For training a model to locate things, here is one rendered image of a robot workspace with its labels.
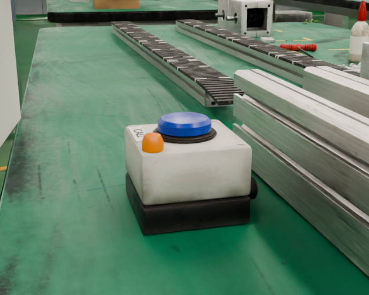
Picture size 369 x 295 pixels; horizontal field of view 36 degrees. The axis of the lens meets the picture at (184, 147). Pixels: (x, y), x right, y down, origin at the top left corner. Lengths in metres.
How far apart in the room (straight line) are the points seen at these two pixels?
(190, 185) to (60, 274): 0.11
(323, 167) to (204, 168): 0.08
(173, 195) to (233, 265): 0.07
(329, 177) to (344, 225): 0.03
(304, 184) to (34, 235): 0.20
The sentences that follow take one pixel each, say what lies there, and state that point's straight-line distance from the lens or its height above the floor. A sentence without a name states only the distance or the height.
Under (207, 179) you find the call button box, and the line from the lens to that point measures 0.40.
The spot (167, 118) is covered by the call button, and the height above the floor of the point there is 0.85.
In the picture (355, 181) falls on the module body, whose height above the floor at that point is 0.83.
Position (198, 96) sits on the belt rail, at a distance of 0.80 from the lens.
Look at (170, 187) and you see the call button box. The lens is 0.39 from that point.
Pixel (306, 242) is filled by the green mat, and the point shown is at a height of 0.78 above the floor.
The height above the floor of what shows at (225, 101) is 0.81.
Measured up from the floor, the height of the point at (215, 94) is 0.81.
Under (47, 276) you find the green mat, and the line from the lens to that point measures 0.37.
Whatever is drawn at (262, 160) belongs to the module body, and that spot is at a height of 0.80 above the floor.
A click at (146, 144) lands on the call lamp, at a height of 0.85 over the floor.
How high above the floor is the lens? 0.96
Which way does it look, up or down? 18 degrees down
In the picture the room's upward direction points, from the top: straight up
